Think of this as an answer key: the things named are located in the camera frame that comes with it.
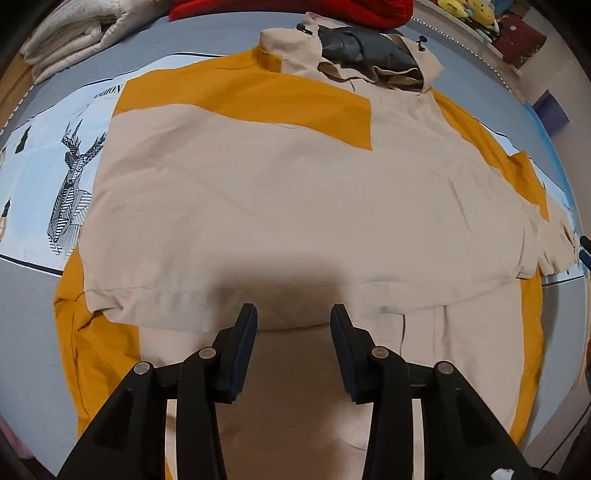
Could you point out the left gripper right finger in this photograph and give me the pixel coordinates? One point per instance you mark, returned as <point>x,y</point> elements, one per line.
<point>373,373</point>

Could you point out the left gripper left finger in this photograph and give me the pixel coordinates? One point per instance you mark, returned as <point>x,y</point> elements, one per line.
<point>224,364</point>

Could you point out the beige and orange jacket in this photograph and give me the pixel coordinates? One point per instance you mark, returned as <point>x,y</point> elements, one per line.
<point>284,178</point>

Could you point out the grey bed sheet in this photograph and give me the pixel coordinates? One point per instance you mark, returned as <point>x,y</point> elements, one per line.
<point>34,396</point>

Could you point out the wooden headboard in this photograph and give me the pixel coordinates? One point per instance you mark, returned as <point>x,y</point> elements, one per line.
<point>15,83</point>

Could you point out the red folded blanket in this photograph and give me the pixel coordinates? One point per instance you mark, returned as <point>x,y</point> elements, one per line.
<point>379,15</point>

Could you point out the cream folded blanket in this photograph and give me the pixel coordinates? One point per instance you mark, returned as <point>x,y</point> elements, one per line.
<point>79,29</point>

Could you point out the yellow plush toys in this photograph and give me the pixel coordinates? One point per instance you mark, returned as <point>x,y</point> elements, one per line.
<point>477,11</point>

